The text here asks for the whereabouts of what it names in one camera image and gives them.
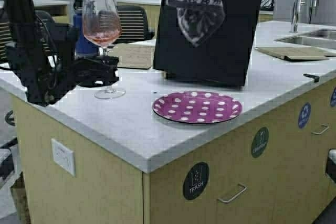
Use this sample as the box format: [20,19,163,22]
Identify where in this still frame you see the round trash sticker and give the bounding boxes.
[183,162,209,200]

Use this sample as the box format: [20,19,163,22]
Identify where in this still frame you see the metal recycle drawer handle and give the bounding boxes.
[311,124,330,135]

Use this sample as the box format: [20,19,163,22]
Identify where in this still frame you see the black white patterned cloth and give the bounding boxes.
[165,0,226,47]

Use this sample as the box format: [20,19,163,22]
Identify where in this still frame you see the black mesh office chair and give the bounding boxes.
[115,5,155,44]

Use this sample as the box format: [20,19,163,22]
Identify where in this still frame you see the blue water bottle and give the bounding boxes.
[72,0,98,58]

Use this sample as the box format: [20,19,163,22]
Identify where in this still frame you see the round compost sticker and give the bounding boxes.
[251,127,269,158]

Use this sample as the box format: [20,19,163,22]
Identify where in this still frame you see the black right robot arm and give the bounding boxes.
[153,0,261,87]

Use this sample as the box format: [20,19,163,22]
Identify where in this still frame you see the metal trash drawer handle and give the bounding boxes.
[217,183,248,204]

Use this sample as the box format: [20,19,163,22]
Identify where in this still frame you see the robot base right corner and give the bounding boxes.
[325,149,336,183]

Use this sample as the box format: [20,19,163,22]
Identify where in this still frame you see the wine glass with red liquid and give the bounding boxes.
[82,0,125,100]

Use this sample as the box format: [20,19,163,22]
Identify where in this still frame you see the purple polka dot plate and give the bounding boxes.
[152,91,243,124]

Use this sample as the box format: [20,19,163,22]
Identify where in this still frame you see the white island outlet plate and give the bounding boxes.
[51,138,76,177]

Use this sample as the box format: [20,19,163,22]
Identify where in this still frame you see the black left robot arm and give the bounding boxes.
[4,0,119,107]

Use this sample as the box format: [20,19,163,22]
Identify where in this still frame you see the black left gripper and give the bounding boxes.
[52,56,119,93]

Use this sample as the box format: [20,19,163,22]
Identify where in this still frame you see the tan cork mat right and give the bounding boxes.
[255,47,335,61]

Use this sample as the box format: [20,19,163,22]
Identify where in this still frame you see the blue recycle sticker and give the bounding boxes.
[298,102,311,129]

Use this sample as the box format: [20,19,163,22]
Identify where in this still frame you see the robot base left corner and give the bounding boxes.
[1,149,15,183]

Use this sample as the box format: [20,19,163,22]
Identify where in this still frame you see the small black clip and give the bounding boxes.
[303,73,320,83]

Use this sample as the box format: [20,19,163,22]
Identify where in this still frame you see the island steel sink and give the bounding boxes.
[276,29,335,50]

